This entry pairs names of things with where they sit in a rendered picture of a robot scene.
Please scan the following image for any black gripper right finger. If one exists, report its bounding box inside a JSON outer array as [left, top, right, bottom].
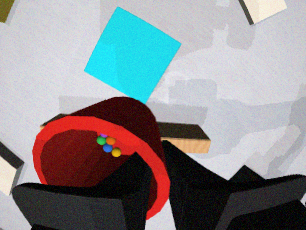
[[161, 140, 306, 230]]

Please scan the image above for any red cup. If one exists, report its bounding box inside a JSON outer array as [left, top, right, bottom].
[[32, 96, 170, 220]]

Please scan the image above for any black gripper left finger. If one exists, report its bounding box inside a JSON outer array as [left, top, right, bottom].
[[12, 151, 153, 230]]

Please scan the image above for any cream flat block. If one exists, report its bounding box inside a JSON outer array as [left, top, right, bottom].
[[0, 142, 24, 196]]

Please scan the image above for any brown wooden block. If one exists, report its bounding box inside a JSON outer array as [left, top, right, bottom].
[[40, 114, 212, 154]]

